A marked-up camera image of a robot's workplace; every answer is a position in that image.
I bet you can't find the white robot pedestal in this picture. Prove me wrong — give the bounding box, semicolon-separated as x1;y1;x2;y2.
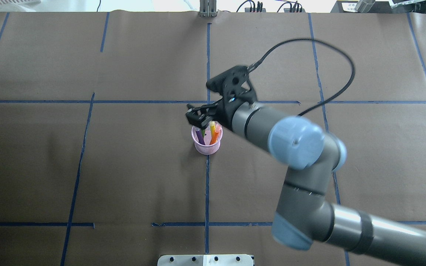
157;254;255;266

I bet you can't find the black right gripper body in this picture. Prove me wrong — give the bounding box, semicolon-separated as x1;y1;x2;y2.
187;66;257;130

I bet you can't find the purple highlighter pen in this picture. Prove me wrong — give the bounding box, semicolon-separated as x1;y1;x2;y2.
194;127;206;145

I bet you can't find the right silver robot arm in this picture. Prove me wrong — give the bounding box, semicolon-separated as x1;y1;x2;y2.
186;66;426;266

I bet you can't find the pink mesh pen holder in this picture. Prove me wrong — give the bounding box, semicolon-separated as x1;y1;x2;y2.
191;122;223;155

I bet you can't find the yellow highlighter pen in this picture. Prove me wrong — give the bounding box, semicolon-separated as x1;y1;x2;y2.
209;121;217;145

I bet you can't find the metal cup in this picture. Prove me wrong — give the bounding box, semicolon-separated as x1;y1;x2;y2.
355;0;376;13

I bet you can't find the orange highlighter pen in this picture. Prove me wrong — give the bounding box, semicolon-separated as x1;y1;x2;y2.
210;123;222;145

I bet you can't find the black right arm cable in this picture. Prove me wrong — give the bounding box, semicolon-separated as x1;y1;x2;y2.
248;38;356;117

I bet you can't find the aluminium frame post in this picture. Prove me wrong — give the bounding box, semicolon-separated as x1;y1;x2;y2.
199;0;217;17

